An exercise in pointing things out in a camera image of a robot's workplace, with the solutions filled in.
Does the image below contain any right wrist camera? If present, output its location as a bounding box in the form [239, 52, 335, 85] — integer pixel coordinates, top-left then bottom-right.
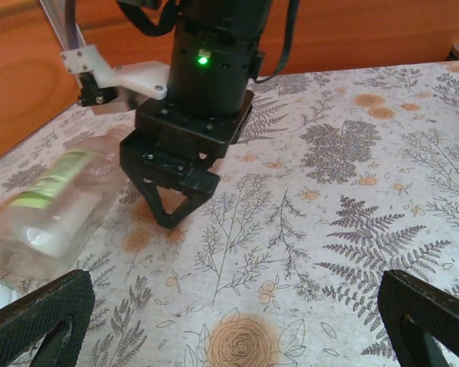
[60, 44, 169, 115]

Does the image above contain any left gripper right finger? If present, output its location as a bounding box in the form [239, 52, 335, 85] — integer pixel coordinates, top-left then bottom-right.
[377, 269, 459, 367]

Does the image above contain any floral table mat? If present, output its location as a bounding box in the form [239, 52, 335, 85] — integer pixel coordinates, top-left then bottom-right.
[0, 60, 459, 367]

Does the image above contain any thin black cable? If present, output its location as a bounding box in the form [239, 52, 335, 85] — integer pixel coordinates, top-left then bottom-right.
[252, 0, 301, 85]
[116, 0, 179, 38]

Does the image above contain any clear tea bottle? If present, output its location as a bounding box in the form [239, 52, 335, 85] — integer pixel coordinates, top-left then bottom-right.
[0, 125, 127, 295]

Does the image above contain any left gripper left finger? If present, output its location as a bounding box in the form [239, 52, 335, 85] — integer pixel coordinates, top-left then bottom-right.
[0, 269, 96, 367]

